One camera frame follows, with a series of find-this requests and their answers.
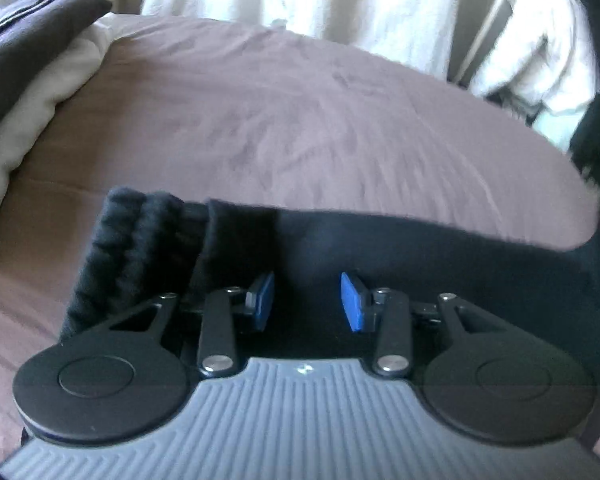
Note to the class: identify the white crumpled cloth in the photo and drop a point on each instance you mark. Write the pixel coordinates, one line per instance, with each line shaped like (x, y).
(540, 45)

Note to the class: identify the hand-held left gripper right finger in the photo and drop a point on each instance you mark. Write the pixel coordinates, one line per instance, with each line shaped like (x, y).
(352, 302)

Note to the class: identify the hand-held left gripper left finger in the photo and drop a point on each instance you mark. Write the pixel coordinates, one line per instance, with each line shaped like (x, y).
(264, 301)

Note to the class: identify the white curtain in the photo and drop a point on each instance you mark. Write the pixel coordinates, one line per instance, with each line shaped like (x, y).
(305, 0)

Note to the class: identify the black fuzzy garment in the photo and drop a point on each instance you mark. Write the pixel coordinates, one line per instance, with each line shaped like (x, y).
(320, 240)

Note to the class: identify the cream pillow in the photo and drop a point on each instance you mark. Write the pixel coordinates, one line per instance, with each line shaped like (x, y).
(30, 110)

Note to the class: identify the dark striped folded garment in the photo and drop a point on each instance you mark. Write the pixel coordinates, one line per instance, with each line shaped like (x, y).
(25, 45)

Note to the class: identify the mauve bedspread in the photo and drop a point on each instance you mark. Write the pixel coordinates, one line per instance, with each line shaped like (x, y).
(280, 125)

